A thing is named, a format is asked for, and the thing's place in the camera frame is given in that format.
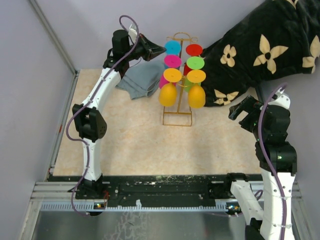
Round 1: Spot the grey folded cloth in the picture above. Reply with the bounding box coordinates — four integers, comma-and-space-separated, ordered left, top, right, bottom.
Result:
116, 60, 165, 100

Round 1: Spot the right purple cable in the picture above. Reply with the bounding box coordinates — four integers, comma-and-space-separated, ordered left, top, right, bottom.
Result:
257, 82, 292, 240

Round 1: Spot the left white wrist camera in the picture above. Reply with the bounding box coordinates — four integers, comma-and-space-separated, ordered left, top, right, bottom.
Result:
128, 23, 139, 42

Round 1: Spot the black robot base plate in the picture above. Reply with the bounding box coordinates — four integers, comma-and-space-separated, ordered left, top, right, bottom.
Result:
74, 172, 253, 208

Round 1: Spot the left orange plastic wine glass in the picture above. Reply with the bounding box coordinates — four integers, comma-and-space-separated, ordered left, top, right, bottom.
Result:
158, 68, 182, 107

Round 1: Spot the pink plastic wine glass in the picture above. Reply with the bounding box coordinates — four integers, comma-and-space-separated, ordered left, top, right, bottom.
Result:
159, 54, 182, 89

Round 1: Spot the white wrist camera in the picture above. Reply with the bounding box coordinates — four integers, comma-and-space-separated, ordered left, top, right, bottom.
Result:
128, 23, 139, 42
268, 88, 291, 110

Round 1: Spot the green plastic wine glass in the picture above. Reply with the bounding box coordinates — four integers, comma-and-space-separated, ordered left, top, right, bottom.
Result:
183, 56, 206, 93

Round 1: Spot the right orange plastic wine glass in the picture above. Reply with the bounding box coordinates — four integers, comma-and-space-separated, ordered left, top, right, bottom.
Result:
187, 69, 206, 109

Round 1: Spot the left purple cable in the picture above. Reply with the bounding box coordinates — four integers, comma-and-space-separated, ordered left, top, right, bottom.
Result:
65, 15, 140, 217

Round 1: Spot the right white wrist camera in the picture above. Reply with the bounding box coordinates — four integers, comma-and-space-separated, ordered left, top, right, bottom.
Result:
268, 88, 291, 110

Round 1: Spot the black floral blanket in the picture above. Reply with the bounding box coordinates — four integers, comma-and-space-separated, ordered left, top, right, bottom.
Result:
201, 0, 320, 107

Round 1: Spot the aluminium frame rail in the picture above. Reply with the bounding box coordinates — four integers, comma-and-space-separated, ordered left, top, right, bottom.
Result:
27, 0, 77, 75

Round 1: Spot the red plastic wine glass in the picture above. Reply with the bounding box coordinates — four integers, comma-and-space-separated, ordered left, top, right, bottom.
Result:
183, 43, 203, 76

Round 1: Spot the white slotted cable duct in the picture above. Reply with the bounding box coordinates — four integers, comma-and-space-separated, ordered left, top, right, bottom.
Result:
40, 200, 241, 213

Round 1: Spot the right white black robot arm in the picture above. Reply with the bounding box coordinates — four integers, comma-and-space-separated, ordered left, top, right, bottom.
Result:
223, 95, 298, 240

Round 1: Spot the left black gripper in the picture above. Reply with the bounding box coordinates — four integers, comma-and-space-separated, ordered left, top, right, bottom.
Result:
125, 33, 167, 62

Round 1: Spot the purple cable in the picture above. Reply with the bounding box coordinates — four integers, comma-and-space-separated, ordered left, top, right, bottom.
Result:
65, 15, 140, 217
257, 82, 292, 240

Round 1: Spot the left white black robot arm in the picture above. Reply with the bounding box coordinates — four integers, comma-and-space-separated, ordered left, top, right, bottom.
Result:
72, 30, 166, 199

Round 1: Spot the gold wire glass rack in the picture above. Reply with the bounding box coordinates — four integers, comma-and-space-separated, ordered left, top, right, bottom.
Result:
162, 32, 198, 127

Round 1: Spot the blue plastic wine glass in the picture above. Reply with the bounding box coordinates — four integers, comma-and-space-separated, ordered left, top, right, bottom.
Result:
164, 40, 181, 57

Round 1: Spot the orange plastic wine glass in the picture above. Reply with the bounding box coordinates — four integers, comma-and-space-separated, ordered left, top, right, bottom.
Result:
158, 68, 182, 107
187, 69, 206, 109

